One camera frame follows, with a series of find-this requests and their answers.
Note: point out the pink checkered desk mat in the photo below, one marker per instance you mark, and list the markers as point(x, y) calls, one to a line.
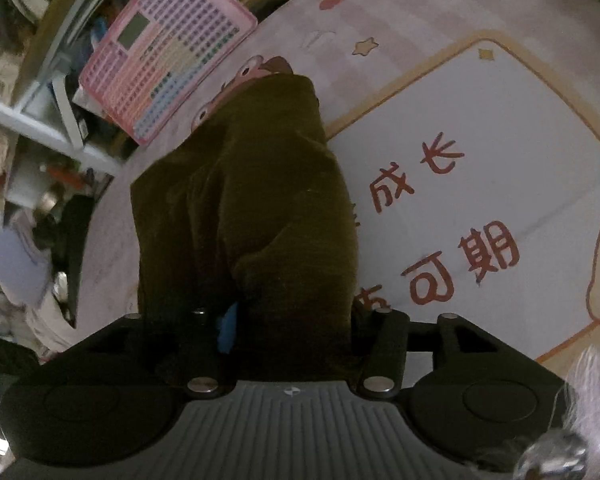
point(469, 132)

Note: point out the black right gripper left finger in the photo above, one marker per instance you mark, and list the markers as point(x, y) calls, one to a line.
point(213, 365)

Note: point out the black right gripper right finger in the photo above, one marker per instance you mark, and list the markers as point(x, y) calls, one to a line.
point(379, 348)

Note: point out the lavender folded cloth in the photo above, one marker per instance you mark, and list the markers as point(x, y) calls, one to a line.
point(25, 270)

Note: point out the black bag with watch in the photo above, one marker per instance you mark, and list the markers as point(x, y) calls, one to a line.
point(66, 238)

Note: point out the pink learning tablet toy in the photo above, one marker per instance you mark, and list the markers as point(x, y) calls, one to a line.
point(156, 54)

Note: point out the dark brown garment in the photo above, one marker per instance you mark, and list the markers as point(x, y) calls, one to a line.
point(251, 213)

